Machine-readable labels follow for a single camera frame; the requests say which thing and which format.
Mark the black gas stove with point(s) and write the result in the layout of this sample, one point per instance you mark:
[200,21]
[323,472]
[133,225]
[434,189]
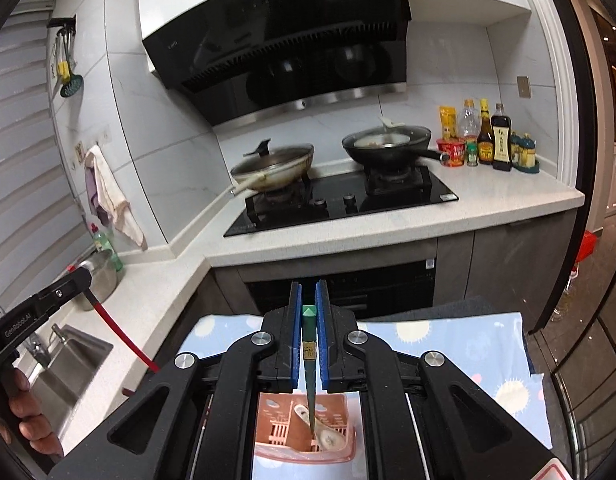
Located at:
[310,200]

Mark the stainless steel sink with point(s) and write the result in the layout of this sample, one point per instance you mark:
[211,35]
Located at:
[61,371]

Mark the clear oil bottle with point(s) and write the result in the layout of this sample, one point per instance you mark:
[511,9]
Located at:
[468,123]

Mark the stainless steel pot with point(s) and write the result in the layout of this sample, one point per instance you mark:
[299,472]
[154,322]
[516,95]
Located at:
[103,274]

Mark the small green-lid spice jar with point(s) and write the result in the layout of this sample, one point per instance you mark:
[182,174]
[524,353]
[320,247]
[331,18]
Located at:
[472,158]

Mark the pink perforated utensil holder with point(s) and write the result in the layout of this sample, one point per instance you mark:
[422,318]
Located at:
[284,433]

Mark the black range hood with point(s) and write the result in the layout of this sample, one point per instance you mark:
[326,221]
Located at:
[241,61]

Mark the blue polka-dot tablecloth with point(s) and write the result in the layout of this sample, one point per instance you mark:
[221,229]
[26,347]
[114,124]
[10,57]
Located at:
[468,403]

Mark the green hanging skimmer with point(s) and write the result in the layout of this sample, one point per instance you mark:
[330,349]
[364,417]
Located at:
[71,83]

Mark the black frying pan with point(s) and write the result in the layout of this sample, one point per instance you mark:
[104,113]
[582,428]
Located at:
[389,148]

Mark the red stool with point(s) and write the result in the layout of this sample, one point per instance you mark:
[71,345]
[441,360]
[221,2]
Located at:
[587,247]

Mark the chrome faucet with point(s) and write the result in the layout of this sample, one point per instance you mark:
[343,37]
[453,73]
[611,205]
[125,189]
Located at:
[17,324]

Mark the red instant noodle cup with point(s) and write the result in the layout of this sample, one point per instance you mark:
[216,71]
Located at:
[453,151]

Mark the steel wok with lid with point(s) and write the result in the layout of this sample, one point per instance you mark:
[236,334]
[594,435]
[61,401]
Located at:
[269,169]

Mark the green chopstick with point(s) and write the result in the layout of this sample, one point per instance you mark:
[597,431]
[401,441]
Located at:
[309,348]

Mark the red chopstick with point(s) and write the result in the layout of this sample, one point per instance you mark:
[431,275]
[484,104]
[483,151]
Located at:
[117,330]

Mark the pink hanging towel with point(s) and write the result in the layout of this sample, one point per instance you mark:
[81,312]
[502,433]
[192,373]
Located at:
[122,216]

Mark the person's left hand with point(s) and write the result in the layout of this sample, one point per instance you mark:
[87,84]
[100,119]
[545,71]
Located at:
[34,425]

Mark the yellow seasoning packet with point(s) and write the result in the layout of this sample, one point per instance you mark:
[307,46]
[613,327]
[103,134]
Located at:
[448,119]

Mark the purple hanging cloth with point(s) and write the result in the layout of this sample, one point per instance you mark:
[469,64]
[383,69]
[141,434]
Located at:
[98,202]

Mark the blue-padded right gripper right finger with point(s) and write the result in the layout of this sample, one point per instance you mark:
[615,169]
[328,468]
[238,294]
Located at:
[352,360]

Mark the wall power outlet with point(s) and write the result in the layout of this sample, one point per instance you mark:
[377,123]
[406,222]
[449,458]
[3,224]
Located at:
[523,87]

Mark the white ceramic spoon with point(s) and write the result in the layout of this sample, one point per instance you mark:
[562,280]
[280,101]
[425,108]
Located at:
[328,439]

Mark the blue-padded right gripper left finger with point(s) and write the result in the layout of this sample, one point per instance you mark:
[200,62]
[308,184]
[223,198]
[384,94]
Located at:
[267,361]

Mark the green condiment jar set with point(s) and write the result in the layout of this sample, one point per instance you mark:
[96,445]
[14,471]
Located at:
[524,153]

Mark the dark soy sauce bottle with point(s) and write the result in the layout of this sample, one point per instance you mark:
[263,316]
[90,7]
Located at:
[502,131]

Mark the brown sauce bottle yellow cap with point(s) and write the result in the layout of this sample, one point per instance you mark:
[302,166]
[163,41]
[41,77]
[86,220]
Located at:
[485,141]

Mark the green dish soap bottle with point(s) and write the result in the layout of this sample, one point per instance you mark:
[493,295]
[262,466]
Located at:
[103,244]

